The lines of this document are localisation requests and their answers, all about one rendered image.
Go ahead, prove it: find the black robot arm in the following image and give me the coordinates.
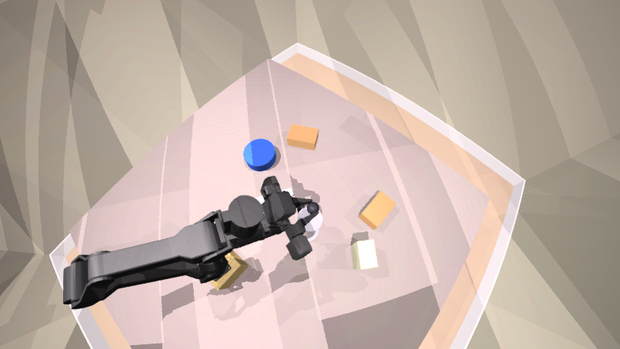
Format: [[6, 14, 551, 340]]
[[63, 184, 296, 310]]

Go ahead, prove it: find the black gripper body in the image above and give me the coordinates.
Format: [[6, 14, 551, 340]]
[[257, 175, 312, 261]]

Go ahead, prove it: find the white flat bar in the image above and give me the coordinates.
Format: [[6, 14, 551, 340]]
[[257, 188, 294, 203]]

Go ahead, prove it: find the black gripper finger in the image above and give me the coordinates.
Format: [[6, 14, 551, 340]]
[[291, 197, 312, 208], [296, 211, 319, 234]]

